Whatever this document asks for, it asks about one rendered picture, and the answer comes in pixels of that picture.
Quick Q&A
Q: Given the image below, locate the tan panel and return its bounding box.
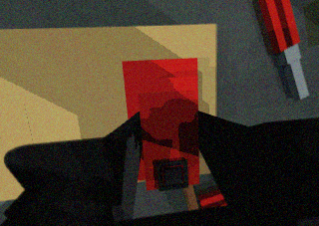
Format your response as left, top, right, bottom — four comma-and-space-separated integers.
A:
0, 24, 216, 202

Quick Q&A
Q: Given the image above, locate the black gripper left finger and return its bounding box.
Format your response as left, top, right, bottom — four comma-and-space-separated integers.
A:
4, 112, 143, 221

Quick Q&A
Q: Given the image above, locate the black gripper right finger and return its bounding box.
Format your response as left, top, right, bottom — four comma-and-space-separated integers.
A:
198, 111, 319, 205

